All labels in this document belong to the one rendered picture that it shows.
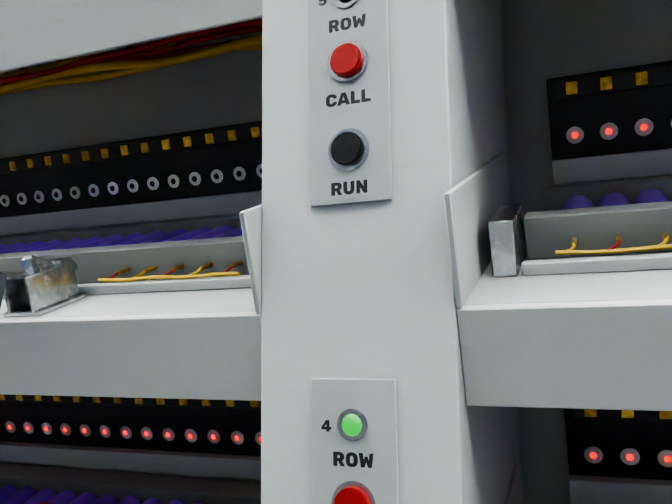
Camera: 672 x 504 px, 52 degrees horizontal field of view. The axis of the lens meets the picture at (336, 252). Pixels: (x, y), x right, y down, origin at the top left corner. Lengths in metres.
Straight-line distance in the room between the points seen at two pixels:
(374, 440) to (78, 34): 0.29
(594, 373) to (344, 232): 0.12
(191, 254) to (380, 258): 0.15
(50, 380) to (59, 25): 0.21
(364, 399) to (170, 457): 0.28
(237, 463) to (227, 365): 0.20
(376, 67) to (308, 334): 0.13
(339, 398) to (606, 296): 0.12
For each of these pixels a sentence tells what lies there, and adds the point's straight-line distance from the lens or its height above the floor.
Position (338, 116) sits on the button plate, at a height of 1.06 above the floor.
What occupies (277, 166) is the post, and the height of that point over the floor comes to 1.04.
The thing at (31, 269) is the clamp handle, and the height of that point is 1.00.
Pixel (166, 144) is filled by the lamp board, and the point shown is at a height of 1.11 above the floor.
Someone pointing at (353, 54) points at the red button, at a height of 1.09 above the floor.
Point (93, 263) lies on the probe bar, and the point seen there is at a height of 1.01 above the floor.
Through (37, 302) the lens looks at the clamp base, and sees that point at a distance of 0.43.
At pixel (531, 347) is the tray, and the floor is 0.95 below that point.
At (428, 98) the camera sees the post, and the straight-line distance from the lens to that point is 0.32.
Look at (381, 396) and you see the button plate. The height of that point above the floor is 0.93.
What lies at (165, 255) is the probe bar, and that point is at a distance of 0.44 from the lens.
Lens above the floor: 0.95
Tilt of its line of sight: 7 degrees up
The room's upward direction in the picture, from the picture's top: 1 degrees counter-clockwise
